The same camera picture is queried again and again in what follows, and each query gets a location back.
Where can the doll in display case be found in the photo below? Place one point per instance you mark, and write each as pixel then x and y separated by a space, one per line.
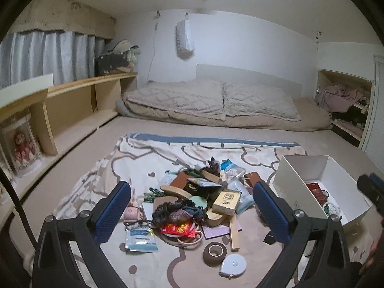
pixel 21 145

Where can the brown elastic bandage roll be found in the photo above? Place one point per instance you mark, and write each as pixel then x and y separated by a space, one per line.
pixel 214 254

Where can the white blue medicine sachet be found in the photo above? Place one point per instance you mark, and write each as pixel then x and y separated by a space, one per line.
pixel 140 239

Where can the purple notepad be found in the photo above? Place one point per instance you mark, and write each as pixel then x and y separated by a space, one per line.
pixel 216 231

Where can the black bag on shelf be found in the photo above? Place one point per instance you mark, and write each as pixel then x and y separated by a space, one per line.
pixel 112 62

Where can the tan cardboard small box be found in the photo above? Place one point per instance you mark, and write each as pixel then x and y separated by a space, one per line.
pixel 226 202

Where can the small black cube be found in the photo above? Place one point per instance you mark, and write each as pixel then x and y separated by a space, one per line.
pixel 269 238

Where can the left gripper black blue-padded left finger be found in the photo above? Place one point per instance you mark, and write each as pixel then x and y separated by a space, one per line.
pixel 54 263

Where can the long wooden stick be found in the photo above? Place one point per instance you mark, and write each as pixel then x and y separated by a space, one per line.
pixel 234 235

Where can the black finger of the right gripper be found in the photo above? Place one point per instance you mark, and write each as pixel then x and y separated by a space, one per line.
pixel 372 186

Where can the white round tape measure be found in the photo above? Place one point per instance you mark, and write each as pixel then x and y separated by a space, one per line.
pixel 233 266

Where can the red snack packet upper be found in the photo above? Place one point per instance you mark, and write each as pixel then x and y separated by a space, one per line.
pixel 181 229

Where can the light blue plastic packet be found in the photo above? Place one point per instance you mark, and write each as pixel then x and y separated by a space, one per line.
pixel 246 199

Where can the dark crocheted yarn bag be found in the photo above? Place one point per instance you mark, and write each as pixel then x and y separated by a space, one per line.
pixel 177 212

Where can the grey curtain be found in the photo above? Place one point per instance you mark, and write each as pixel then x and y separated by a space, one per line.
pixel 68 56

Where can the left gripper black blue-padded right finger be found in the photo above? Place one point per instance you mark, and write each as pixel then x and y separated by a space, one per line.
pixel 328 265

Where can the wooden oval block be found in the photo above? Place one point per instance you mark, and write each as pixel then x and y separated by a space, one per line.
pixel 214 219

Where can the wooden shelf unit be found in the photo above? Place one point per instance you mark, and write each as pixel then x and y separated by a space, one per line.
pixel 63 115

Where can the red snack packet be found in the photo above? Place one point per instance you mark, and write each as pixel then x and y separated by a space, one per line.
pixel 181 229
pixel 191 234

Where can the red cigarette pack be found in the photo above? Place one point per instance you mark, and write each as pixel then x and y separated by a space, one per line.
pixel 317 192

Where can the white shoe box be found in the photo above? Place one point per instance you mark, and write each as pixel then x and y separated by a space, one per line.
pixel 343 198

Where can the red snack packet lower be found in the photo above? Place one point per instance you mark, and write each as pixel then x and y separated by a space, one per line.
pixel 191 234

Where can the pink handheld fan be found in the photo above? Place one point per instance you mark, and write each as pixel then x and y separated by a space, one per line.
pixel 132 214

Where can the closet with clothes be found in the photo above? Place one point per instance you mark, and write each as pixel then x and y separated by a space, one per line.
pixel 347 98

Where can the beige quilted duvet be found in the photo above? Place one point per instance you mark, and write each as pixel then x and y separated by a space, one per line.
pixel 223 104

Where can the patterned white pink blanket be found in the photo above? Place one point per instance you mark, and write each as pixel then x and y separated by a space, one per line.
pixel 150 161

